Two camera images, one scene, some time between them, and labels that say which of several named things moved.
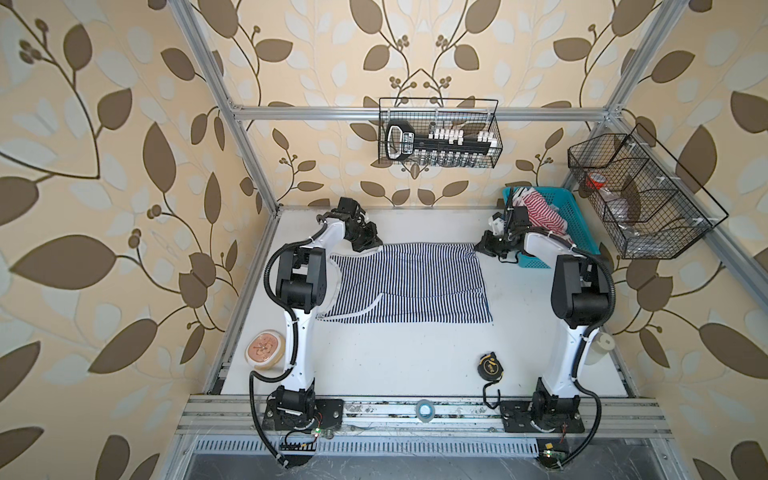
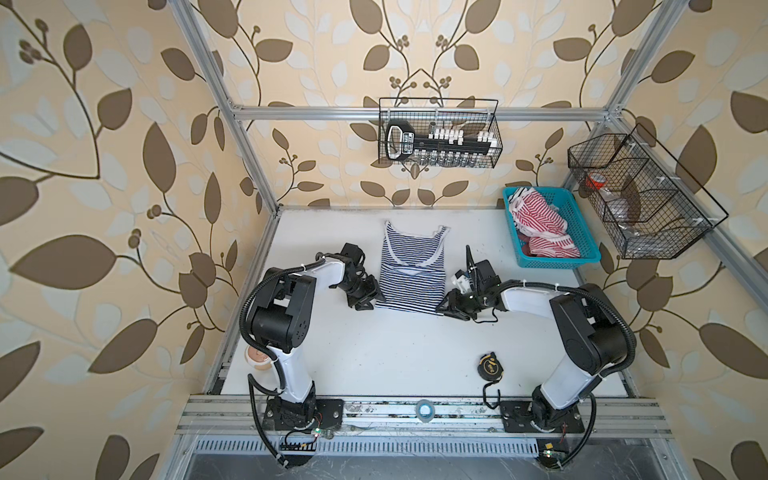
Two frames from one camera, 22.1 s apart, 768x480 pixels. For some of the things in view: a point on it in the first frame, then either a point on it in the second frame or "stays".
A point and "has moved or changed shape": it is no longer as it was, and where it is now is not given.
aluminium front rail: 394,416 stays
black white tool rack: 439,145 stays
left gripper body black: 362,236 -> 362,291
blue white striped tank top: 410,283 has moved or changed shape
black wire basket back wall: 443,133 stays
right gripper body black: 495,243 -> 465,305
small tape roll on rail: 425,410 stays
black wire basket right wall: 648,204 stays
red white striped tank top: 541,213 stays
